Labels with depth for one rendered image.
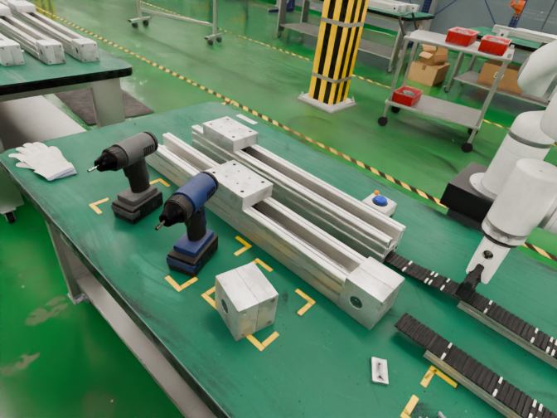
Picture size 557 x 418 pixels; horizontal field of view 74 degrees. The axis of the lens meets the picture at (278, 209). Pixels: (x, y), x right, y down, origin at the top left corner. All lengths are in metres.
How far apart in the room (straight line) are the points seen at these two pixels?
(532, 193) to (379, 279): 0.33
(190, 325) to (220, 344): 0.08
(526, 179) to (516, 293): 0.42
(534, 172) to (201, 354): 0.70
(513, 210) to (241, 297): 0.54
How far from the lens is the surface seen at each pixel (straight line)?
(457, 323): 0.97
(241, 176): 1.01
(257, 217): 0.93
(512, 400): 0.86
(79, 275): 1.74
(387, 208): 1.12
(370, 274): 0.83
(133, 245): 0.99
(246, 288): 0.75
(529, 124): 1.28
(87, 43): 2.37
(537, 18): 8.44
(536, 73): 1.22
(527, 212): 0.82
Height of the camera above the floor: 1.44
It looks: 36 degrees down
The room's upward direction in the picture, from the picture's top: 8 degrees clockwise
